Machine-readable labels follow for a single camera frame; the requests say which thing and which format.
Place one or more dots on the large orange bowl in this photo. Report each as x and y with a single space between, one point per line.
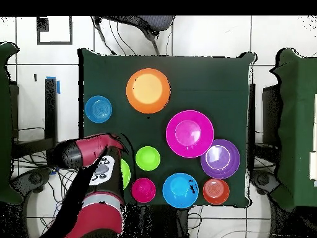
148 90

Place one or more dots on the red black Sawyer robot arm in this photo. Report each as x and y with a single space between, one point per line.
91 148

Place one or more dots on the small green bowl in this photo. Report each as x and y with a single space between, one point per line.
147 158

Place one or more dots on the large pink bowl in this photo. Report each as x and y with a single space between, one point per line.
189 133

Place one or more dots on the large green bowl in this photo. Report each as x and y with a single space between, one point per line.
125 173

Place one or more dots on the small crimson bowl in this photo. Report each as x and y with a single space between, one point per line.
143 190

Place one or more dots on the blue bowl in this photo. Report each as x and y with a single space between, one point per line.
179 189

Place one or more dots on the blue cup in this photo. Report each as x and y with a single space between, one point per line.
98 109

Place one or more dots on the dark green tablecloth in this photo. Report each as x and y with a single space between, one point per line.
198 79

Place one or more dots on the purple bowl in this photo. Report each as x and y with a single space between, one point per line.
220 158

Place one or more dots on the orange cup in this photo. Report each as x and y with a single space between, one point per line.
216 191

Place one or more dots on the grey office chair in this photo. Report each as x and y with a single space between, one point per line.
156 22

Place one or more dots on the black chair base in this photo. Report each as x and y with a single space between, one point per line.
263 179
34 178

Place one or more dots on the green cloth on side table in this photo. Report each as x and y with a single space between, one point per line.
5 124
297 124

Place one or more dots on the black metal frame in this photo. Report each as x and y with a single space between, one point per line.
271 106
50 111

